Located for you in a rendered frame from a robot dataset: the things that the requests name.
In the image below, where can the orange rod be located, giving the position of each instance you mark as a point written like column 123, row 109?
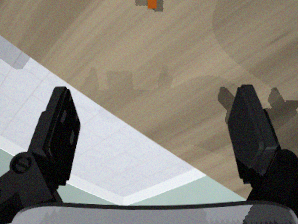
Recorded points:
column 152, row 4

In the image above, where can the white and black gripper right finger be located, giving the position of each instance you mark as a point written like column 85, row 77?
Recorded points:
column 259, row 157

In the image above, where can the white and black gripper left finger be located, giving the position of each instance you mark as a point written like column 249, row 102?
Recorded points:
column 35, row 174

